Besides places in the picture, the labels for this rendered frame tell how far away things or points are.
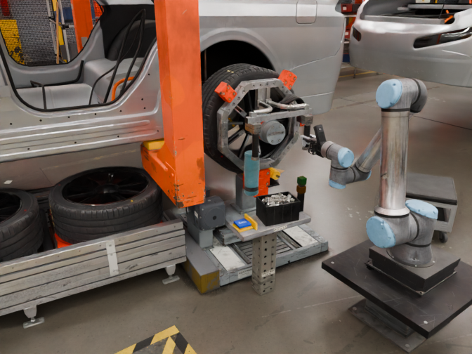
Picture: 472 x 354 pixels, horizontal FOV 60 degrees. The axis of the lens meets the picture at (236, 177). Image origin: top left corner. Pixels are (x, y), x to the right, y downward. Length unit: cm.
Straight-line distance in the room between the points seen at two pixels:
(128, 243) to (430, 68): 340
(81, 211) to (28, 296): 49
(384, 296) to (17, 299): 177
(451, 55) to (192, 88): 305
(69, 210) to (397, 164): 167
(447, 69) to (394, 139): 277
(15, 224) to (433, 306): 204
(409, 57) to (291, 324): 317
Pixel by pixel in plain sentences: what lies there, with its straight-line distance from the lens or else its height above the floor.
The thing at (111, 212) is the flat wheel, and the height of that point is 49.
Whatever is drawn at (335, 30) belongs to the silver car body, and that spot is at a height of 134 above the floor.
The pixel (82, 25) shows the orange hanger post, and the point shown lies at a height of 129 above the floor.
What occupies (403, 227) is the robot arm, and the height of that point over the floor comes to 63.
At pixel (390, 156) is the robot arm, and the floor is 93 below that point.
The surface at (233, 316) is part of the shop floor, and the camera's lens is 230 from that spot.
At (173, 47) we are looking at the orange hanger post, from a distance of 198.
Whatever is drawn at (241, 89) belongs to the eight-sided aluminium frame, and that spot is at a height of 109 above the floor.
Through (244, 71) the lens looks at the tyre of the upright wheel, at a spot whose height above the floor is 117.
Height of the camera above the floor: 156
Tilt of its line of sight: 24 degrees down
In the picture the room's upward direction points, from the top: straight up
